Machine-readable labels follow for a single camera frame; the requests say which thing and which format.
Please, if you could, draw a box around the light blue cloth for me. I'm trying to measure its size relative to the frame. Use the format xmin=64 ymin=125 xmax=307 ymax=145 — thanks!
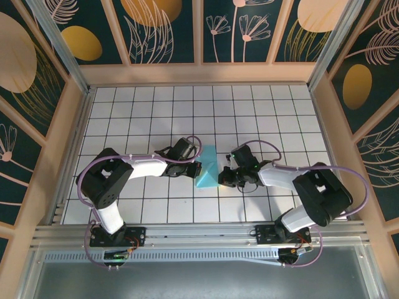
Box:
xmin=195 ymin=145 xmax=221 ymax=189

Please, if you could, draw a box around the grey metal sheet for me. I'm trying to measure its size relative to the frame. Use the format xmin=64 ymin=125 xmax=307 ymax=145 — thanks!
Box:
xmin=18 ymin=245 xmax=386 ymax=299

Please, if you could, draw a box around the aluminium mounting rail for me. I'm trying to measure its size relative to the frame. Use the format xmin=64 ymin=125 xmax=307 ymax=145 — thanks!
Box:
xmin=31 ymin=221 xmax=371 ymax=249

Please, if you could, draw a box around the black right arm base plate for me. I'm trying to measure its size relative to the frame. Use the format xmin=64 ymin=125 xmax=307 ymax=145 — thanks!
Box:
xmin=255 ymin=224 xmax=312 ymax=246

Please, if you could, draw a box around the grey slotted cable duct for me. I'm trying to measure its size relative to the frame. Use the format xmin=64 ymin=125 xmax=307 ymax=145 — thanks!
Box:
xmin=43 ymin=247 xmax=312 ymax=267

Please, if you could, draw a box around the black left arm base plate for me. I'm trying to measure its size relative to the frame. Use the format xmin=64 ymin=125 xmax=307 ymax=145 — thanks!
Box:
xmin=89 ymin=226 xmax=147 ymax=247

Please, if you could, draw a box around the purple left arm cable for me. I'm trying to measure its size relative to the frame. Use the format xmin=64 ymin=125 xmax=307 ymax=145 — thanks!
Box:
xmin=76 ymin=135 xmax=204 ymax=269

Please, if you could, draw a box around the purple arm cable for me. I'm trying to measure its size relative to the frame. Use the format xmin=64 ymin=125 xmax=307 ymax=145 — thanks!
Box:
xmin=237 ymin=140 xmax=371 ymax=268
xmin=76 ymin=135 xmax=204 ymax=269

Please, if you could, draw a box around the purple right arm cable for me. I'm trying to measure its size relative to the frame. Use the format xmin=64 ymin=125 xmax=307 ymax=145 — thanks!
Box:
xmin=237 ymin=140 xmax=371 ymax=268

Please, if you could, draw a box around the aluminium frame post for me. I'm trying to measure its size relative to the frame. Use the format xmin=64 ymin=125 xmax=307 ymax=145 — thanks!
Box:
xmin=307 ymin=0 xmax=365 ymax=91
xmin=26 ymin=0 xmax=91 ymax=94

